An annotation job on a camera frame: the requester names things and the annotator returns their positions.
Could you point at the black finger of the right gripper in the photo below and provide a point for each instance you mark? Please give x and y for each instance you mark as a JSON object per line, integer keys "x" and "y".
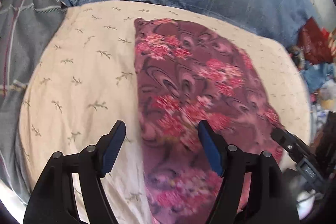
{"x": 305, "y": 162}

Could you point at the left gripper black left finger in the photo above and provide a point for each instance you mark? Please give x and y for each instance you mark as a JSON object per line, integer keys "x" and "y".
{"x": 53, "y": 198}

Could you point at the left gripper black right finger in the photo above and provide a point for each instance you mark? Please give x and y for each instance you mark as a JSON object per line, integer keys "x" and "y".
{"x": 252, "y": 189}

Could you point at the pink floral small garment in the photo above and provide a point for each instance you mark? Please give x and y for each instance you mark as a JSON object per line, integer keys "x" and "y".
{"x": 187, "y": 73}

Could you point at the blue denim cloth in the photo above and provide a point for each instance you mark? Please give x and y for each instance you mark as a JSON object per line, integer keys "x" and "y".
{"x": 316, "y": 75}

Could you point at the red plastic bag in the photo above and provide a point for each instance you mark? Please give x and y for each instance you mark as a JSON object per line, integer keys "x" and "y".
{"x": 313, "y": 43}

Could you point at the cream leaf-print cushion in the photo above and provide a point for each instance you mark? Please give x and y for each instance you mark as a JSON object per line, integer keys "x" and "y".
{"x": 86, "y": 82}

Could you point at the grey striped bedsheet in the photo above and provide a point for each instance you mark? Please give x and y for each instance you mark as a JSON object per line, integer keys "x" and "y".
{"x": 27, "y": 26}

